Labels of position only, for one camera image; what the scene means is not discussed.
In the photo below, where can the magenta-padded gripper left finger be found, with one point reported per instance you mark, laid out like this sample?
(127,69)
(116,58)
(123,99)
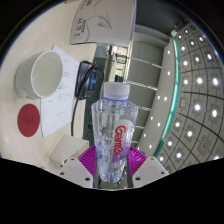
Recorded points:
(75,171)

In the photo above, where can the white printed paper sheet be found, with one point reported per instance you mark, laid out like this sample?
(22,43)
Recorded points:
(56,110)

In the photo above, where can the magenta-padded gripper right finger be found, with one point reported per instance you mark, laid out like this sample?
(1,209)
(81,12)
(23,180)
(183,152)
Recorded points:
(150,170)

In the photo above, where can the black desk phone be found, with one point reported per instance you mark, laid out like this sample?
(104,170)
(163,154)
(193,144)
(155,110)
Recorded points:
(85,78)

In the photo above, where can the clear plastic water bottle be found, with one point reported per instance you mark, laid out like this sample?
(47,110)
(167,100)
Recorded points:
(111,133)

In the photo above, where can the round recessed ceiling lights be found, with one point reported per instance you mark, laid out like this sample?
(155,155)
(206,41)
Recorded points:
(199,80)

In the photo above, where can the large white cardboard box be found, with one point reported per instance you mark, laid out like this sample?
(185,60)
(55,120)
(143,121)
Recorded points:
(106,21)

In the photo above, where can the flat round red coaster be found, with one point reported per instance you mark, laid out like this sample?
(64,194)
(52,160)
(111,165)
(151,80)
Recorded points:
(29,120)

